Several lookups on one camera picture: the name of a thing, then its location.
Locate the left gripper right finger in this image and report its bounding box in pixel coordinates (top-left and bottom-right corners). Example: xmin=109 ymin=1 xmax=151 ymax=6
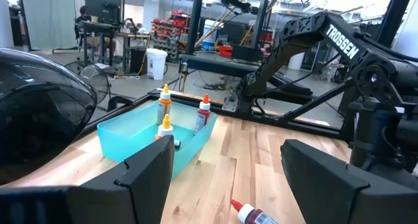
xmin=280 ymin=138 xmax=389 ymax=224

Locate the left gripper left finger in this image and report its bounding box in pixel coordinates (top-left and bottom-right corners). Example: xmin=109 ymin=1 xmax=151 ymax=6
xmin=67 ymin=135 xmax=176 ymax=224

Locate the large yellow food coloring bottle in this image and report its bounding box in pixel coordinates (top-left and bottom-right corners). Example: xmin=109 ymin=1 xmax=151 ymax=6
xmin=154 ymin=114 xmax=174 ymax=142

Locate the large orange bottle yellow cap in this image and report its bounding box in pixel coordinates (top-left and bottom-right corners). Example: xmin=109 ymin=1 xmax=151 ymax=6
xmin=155 ymin=83 xmax=172 ymax=125

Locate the large red bottle orange cap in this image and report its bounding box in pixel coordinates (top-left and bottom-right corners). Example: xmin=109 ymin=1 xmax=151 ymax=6
xmin=195 ymin=93 xmax=212 ymax=133

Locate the teal translucent plastic bin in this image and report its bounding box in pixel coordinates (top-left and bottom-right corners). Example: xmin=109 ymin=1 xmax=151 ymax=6
xmin=97 ymin=99 xmax=219 ymax=180

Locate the white bucket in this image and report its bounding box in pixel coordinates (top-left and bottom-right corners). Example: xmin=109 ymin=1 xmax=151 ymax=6
xmin=287 ymin=52 xmax=306 ymax=71

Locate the black floor fan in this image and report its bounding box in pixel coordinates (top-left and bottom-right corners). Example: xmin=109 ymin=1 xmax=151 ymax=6
xmin=64 ymin=61 xmax=110 ymax=104

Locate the black desk lamp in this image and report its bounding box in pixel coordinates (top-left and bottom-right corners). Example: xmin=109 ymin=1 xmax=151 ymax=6
xmin=0 ymin=47 xmax=98 ymax=185

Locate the white trash bin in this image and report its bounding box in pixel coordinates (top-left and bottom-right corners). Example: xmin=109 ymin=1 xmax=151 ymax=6
xmin=146 ymin=48 xmax=169 ymax=81

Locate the black metal pole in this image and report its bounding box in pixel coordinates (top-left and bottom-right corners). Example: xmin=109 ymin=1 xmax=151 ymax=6
xmin=375 ymin=0 xmax=415 ymax=48
xmin=250 ymin=0 xmax=272 ymax=50
xmin=185 ymin=0 xmax=206 ymax=55

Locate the black cabinet box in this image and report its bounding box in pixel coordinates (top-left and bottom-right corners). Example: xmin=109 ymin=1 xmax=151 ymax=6
xmin=129 ymin=46 xmax=148 ymax=75

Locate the grey side table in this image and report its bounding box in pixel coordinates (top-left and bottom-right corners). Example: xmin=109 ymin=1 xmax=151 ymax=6
xmin=178 ymin=52 xmax=262 ymax=78

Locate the red parts bin shelf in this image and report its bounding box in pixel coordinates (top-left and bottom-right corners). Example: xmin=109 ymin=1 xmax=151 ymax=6
xmin=150 ymin=10 xmax=192 ymax=62

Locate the red toolbox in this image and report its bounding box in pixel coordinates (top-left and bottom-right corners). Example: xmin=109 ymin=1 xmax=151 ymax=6
xmin=217 ymin=44 xmax=234 ymax=58

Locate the black office desk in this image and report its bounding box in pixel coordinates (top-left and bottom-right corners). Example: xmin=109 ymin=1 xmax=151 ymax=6
xmin=75 ymin=20 xmax=120 ymax=67

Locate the blue white barrel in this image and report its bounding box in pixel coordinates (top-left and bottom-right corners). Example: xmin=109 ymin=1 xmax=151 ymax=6
xmin=201 ymin=20 xmax=219 ymax=52

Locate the person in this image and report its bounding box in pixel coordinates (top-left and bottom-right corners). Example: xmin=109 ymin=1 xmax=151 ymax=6
xmin=74 ymin=5 xmax=116 ymax=57

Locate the black desk monitor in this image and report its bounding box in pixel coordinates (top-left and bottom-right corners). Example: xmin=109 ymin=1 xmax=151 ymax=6
xmin=84 ymin=0 xmax=122 ymax=24

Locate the grey-green curtain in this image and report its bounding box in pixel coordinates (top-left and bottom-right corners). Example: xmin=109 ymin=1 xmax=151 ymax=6
xmin=20 ymin=0 xmax=78 ymax=51

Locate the black aluminium table frame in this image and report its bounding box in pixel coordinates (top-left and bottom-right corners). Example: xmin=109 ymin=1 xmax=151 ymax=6
xmin=78 ymin=89 xmax=353 ymax=140

